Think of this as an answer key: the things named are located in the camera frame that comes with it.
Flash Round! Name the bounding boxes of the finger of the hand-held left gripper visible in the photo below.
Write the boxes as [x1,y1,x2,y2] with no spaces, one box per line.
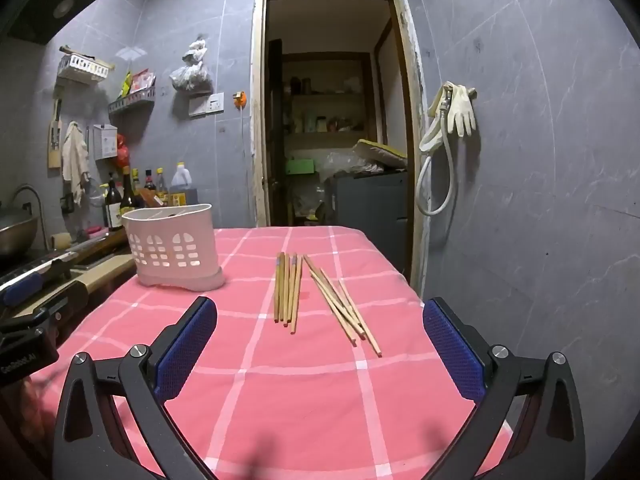
[0,271,45,310]
[0,294,70,336]

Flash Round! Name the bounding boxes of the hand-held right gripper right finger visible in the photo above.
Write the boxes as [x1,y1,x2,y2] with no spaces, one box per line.
[422,297,586,480]

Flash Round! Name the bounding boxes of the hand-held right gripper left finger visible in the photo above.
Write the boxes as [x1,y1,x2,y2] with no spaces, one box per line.
[52,296,218,480]

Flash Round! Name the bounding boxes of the light wooden chopstick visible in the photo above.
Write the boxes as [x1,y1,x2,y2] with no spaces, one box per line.
[339,279,383,358]
[312,275,355,338]
[303,254,367,338]
[309,268,359,348]
[318,266,364,335]

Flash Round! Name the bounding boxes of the black gas stove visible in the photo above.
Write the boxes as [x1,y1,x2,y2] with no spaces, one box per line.
[0,247,76,288]

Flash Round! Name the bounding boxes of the metal wok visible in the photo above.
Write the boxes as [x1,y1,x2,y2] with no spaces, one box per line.
[0,205,41,257]

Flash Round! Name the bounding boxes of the metal faucet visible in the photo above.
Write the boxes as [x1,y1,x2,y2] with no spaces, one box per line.
[12,185,49,251]

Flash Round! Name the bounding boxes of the dark glass bottle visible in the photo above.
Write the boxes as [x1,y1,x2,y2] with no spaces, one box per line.
[106,172,124,231]

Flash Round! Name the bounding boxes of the pink checked tablecloth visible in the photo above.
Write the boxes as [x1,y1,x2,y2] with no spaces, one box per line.
[12,226,516,480]

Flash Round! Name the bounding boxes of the hanging cream towel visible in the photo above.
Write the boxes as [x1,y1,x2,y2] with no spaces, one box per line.
[61,121,91,206]

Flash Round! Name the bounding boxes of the tall dark wine bottle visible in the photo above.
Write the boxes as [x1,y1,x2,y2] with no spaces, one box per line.
[120,166,139,215]

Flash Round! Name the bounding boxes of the grey cabinet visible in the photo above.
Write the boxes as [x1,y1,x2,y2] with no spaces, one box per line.
[330,170,410,273]

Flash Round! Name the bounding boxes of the clear cooking oil jug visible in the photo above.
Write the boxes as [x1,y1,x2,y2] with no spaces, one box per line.
[170,161,199,206]

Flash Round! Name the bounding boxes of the folded olive cushion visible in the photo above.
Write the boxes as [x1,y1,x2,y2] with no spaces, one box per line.
[351,139,408,170]

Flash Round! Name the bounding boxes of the crumpled clear plastic bags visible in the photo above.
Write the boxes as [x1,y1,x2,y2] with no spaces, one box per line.
[320,151,383,181]

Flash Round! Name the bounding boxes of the colourful spice packets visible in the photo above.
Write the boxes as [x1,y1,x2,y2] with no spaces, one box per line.
[119,70,156,97]

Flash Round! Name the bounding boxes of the cream rubber gloves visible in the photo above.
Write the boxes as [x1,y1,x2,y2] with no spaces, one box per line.
[446,81,477,137]

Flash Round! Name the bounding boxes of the hanging clear plastic bag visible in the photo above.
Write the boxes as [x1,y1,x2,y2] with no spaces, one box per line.
[169,35,214,94]

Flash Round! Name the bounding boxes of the wooden storage shelves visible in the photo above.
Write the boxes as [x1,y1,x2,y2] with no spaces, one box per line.
[281,52,377,153]

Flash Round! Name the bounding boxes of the black range hood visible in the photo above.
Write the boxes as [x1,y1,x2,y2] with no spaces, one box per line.
[0,0,121,46]

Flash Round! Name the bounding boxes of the white wall box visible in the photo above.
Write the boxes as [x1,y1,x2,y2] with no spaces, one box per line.
[92,124,119,161]

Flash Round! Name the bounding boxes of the white flexible hose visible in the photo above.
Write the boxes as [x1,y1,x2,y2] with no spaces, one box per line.
[416,85,459,217]

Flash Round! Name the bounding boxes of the grey wall shelf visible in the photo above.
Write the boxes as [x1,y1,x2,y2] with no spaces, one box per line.
[107,92,156,114]

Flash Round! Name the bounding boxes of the white wall rack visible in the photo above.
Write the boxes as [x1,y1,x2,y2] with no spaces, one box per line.
[56,52,116,84]

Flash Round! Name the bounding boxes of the white wall socket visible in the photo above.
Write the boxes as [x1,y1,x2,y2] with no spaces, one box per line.
[188,92,226,119]

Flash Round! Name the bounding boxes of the wooden door frame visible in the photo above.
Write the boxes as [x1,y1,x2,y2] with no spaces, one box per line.
[251,0,427,288]

